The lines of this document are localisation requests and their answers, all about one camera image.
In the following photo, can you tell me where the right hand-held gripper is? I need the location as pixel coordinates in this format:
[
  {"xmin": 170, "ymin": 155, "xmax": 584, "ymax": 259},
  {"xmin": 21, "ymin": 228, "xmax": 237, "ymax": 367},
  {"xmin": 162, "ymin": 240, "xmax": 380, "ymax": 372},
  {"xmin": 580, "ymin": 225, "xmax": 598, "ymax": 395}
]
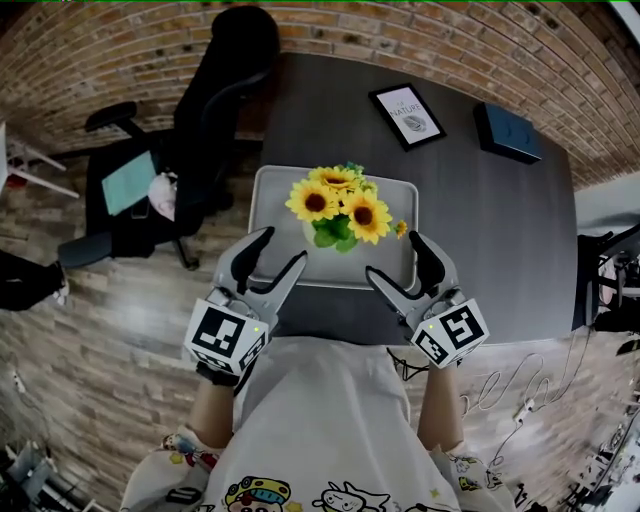
[{"xmin": 365, "ymin": 230, "xmax": 490, "ymax": 370}]

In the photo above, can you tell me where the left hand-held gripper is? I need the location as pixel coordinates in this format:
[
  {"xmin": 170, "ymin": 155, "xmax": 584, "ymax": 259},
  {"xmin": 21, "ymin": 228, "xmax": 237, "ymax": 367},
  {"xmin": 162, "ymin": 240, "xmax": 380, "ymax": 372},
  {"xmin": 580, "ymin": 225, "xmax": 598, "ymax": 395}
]
[{"xmin": 183, "ymin": 226, "xmax": 309, "ymax": 375}]

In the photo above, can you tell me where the grey tray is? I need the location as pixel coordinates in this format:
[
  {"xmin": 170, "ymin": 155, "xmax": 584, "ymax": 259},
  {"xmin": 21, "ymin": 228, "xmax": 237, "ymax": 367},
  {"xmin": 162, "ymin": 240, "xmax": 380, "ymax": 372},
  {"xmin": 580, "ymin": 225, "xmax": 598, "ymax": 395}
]
[{"xmin": 248, "ymin": 164, "xmax": 419, "ymax": 291}]

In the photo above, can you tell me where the sunflower bouquet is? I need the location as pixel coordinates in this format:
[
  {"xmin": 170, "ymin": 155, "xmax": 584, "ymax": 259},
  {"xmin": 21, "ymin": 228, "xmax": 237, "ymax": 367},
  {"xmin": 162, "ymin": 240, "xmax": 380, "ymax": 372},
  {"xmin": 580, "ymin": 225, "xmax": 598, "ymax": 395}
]
[{"xmin": 284, "ymin": 160, "xmax": 409, "ymax": 255}]

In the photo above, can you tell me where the person's right forearm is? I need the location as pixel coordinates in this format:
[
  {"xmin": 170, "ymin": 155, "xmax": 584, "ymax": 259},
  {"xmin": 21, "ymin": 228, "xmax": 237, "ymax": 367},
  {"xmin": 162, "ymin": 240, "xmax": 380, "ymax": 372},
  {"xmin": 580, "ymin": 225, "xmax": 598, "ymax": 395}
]
[{"xmin": 418, "ymin": 364, "xmax": 466, "ymax": 454}]

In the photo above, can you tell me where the person's left forearm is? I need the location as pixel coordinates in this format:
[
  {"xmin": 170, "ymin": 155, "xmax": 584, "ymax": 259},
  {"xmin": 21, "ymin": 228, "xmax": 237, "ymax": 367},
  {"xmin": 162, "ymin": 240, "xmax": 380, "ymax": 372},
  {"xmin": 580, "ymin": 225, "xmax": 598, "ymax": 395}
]
[{"xmin": 188, "ymin": 379, "xmax": 236, "ymax": 449}]

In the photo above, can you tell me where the pink plush toy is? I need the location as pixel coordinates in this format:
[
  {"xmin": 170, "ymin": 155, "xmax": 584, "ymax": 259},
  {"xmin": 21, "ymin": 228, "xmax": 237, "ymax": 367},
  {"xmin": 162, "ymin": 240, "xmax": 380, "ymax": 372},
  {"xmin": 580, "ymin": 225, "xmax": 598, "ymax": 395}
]
[{"xmin": 148, "ymin": 172, "xmax": 179, "ymax": 221}]

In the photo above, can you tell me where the teal book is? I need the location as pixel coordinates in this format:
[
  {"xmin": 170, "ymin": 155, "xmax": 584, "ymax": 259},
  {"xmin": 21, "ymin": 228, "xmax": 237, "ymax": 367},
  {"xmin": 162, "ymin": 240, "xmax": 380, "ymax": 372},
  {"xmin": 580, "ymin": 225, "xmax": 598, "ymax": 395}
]
[{"xmin": 101, "ymin": 151, "xmax": 160, "ymax": 217}]

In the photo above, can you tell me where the person's white cartoon shirt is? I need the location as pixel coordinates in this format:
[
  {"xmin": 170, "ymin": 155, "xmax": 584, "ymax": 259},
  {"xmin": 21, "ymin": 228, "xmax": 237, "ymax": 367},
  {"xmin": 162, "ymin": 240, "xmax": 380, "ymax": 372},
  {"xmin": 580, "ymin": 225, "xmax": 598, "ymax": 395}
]
[{"xmin": 119, "ymin": 335, "xmax": 516, "ymax": 512}]

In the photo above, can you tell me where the black framed leaf picture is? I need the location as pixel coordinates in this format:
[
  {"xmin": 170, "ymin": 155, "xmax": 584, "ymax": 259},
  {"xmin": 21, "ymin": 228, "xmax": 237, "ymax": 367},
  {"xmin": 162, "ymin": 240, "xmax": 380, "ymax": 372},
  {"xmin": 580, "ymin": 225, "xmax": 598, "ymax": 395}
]
[{"xmin": 368, "ymin": 82, "xmax": 448, "ymax": 153}]

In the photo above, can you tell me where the black desk chair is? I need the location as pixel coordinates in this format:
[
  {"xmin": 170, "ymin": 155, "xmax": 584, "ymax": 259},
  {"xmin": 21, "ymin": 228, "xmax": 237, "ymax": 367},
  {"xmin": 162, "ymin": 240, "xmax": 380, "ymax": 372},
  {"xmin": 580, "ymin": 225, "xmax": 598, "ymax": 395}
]
[{"xmin": 577, "ymin": 232, "xmax": 640, "ymax": 334}]

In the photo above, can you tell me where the dark blue box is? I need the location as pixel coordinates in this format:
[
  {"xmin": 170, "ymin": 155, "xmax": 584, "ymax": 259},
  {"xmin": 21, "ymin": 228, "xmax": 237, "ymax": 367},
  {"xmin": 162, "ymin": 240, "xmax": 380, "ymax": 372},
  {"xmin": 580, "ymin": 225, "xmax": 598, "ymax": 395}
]
[{"xmin": 472, "ymin": 102, "xmax": 544, "ymax": 166}]

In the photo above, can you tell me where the black high-back office chair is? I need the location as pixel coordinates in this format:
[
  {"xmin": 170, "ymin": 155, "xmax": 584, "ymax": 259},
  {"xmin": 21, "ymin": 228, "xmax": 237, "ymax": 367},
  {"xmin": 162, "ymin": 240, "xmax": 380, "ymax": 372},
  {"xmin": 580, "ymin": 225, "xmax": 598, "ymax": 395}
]
[{"xmin": 57, "ymin": 5, "xmax": 281, "ymax": 271}]

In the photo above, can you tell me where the white side table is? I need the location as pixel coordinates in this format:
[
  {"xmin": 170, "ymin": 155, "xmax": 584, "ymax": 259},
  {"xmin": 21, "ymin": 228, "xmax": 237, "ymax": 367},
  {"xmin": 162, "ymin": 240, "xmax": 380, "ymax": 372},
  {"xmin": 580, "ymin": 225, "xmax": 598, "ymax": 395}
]
[{"xmin": 0, "ymin": 122, "xmax": 81, "ymax": 201}]

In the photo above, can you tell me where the black wrist strap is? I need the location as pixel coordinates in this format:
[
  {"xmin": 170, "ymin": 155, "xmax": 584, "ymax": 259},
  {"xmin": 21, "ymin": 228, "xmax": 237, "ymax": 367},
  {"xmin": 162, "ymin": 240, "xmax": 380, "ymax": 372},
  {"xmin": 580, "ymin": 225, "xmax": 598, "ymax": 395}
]
[{"xmin": 195, "ymin": 360, "xmax": 241, "ymax": 387}]

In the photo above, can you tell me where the white cable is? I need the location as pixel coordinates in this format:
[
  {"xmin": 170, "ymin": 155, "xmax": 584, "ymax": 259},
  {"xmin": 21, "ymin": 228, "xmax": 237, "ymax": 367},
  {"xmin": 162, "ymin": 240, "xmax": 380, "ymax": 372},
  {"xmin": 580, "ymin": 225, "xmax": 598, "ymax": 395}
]
[{"xmin": 459, "ymin": 349, "xmax": 591, "ymax": 422}]

